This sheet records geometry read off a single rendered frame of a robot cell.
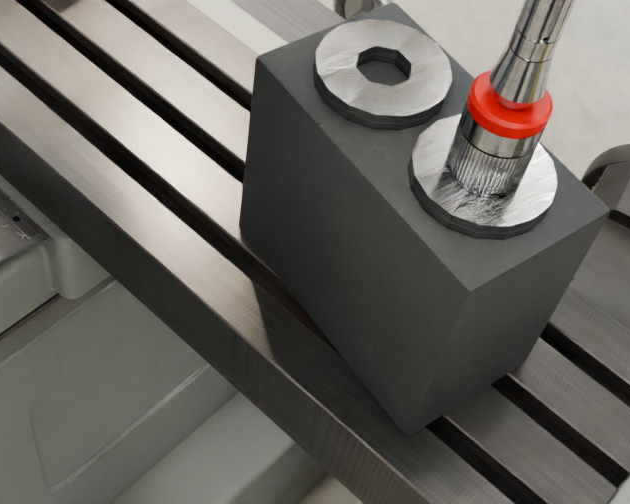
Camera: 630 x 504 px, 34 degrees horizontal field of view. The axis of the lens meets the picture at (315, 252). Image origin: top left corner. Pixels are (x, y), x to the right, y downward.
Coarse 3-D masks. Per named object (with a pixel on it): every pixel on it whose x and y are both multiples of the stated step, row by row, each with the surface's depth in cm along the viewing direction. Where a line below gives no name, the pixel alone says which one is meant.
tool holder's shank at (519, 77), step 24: (528, 0) 51; (552, 0) 50; (528, 24) 51; (552, 24) 51; (504, 48) 54; (528, 48) 52; (552, 48) 53; (504, 72) 54; (528, 72) 53; (504, 96) 55; (528, 96) 55
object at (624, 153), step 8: (624, 144) 146; (608, 152) 147; (616, 152) 145; (624, 152) 144; (600, 160) 147; (608, 160) 145; (616, 160) 144; (624, 160) 143; (592, 168) 147; (600, 168) 146; (584, 176) 149; (592, 176) 147; (600, 176) 146; (592, 184) 148
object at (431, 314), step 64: (256, 64) 67; (320, 64) 65; (384, 64) 68; (448, 64) 67; (256, 128) 71; (320, 128) 64; (384, 128) 64; (448, 128) 63; (256, 192) 76; (320, 192) 67; (384, 192) 61; (448, 192) 60; (512, 192) 61; (576, 192) 63; (320, 256) 71; (384, 256) 64; (448, 256) 59; (512, 256) 59; (576, 256) 65; (320, 320) 76; (384, 320) 67; (448, 320) 61; (512, 320) 67; (384, 384) 71; (448, 384) 68
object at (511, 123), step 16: (480, 80) 57; (480, 96) 56; (544, 96) 57; (480, 112) 56; (496, 112) 56; (512, 112) 56; (528, 112) 56; (544, 112) 56; (496, 128) 56; (512, 128) 55; (528, 128) 56
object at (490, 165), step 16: (464, 112) 58; (464, 128) 58; (480, 128) 56; (544, 128) 57; (464, 144) 58; (480, 144) 57; (496, 144) 57; (512, 144) 56; (528, 144) 57; (448, 160) 61; (464, 160) 59; (480, 160) 58; (496, 160) 58; (512, 160) 58; (528, 160) 59; (464, 176) 60; (480, 176) 59; (496, 176) 59; (512, 176) 59; (480, 192) 60; (496, 192) 60
